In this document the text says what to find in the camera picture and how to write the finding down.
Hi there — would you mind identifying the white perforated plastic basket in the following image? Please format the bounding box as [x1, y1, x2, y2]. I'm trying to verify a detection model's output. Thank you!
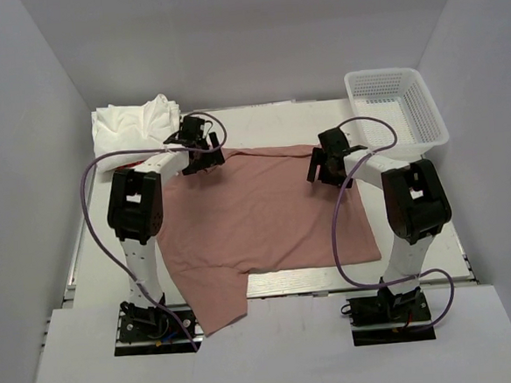
[344, 67, 449, 159]

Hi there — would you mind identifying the red folded shirt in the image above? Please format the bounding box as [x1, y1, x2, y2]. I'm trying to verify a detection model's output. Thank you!
[115, 162, 142, 171]

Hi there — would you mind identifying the pink t shirt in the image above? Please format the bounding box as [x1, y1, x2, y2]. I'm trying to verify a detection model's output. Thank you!
[157, 144, 381, 335]

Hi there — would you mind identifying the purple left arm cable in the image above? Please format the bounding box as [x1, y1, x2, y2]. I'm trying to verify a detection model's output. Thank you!
[76, 109, 244, 359]

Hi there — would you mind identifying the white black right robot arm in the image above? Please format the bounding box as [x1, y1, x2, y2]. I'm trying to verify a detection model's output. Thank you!
[307, 127, 452, 321]

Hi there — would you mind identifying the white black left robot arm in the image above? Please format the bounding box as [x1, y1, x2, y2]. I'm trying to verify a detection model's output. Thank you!
[107, 112, 228, 338]

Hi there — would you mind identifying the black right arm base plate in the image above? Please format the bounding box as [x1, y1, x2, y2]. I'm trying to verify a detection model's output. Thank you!
[340, 292, 436, 346]

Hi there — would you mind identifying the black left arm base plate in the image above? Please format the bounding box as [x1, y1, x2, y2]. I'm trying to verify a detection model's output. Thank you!
[114, 302, 204, 357]

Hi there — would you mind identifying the white folded t shirt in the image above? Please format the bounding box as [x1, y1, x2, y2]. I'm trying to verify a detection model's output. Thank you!
[91, 94, 180, 172]

